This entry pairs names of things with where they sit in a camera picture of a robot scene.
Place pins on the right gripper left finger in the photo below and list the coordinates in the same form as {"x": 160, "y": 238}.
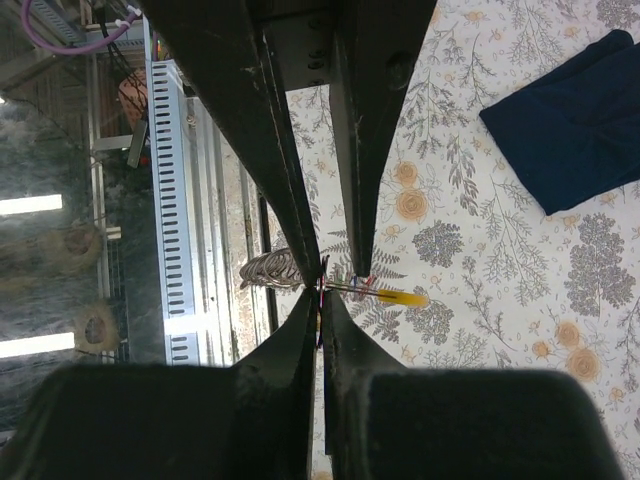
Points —
{"x": 251, "y": 420}

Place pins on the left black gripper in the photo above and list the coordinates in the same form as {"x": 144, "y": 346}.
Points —
{"x": 240, "y": 70}

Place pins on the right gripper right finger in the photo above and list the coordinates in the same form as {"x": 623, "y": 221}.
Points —
{"x": 384, "y": 420}

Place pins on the key with yellow tag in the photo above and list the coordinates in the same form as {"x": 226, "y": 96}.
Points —
{"x": 389, "y": 296}

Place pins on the keyring with tagged keys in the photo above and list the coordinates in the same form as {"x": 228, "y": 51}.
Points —
{"x": 278, "y": 270}

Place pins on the folded navy blue cloth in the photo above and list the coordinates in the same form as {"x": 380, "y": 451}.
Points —
{"x": 573, "y": 133}

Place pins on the slotted white cable duct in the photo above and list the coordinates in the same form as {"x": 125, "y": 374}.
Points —
{"x": 171, "y": 214}

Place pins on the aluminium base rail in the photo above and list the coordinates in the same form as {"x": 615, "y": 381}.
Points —
{"x": 226, "y": 216}

